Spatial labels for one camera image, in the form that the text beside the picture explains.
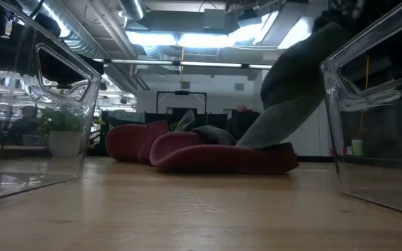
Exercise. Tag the small silver ventilation duct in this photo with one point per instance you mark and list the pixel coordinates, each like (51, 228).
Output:
(133, 8)

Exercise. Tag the grey-green baseball cap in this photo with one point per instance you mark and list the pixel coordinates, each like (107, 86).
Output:
(291, 87)
(215, 136)

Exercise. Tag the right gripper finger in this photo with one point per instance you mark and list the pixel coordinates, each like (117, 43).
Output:
(326, 22)

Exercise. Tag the grey-green cover sheet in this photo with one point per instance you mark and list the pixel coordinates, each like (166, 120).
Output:
(127, 115)

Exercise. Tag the green cup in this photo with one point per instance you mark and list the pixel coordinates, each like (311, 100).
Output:
(357, 148)

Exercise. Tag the small green plant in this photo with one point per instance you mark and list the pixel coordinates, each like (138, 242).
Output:
(173, 126)

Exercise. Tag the black gantry frame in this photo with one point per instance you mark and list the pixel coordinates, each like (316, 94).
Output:
(181, 92)

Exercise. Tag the green potted plant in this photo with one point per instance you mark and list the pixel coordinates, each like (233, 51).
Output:
(65, 143)

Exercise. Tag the person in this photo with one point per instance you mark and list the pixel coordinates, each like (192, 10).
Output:
(241, 109)
(24, 129)

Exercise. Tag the bright ceiling light panel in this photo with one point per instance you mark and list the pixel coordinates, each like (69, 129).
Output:
(204, 40)

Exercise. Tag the grey ceiling equipment box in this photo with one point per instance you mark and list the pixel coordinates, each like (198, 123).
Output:
(214, 19)

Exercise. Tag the large silver ventilation duct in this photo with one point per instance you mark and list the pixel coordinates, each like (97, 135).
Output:
(79, 38)

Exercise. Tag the long ceiling tube light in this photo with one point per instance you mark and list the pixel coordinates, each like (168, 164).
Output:
(145, 62)

